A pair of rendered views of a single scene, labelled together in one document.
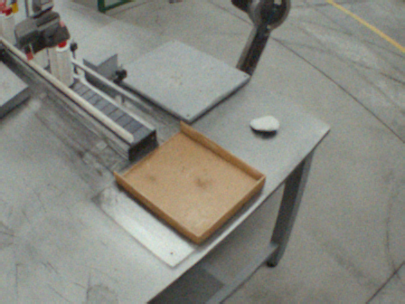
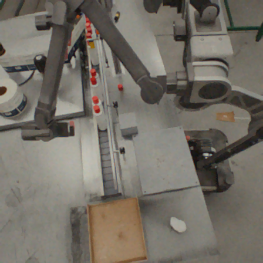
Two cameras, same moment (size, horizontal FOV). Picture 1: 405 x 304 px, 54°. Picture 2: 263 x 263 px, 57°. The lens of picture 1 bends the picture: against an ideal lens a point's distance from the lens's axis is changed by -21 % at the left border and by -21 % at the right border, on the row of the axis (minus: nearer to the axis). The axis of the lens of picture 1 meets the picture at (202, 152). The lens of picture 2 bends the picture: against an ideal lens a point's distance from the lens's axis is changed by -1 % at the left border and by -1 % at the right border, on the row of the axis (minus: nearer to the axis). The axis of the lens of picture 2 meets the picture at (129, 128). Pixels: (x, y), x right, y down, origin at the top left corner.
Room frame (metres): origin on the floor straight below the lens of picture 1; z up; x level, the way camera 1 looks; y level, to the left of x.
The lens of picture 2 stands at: (0.82, -0.20, 2.10)
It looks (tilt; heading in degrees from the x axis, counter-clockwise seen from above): 60 degrees down; 49
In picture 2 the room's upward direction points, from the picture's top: 10 degrees counter-clockwise
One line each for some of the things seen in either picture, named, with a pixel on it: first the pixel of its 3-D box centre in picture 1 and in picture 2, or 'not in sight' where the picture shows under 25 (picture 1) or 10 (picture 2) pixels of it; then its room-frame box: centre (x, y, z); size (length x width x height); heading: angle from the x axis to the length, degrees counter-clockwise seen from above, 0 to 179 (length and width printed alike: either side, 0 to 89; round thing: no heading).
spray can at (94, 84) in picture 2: (40, 45); (96, 90); (1.33, 0.62, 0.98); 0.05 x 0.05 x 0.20
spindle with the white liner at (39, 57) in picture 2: not in sight; (48, 75); (1.22, 0.91, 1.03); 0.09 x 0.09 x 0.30
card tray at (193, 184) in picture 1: (188, 178); (115, 231); (0.82, 0.03, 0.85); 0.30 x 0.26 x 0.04; 49
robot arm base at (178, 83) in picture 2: not in sight; (178, 83); (1.31, 0.07, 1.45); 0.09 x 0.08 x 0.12; 38
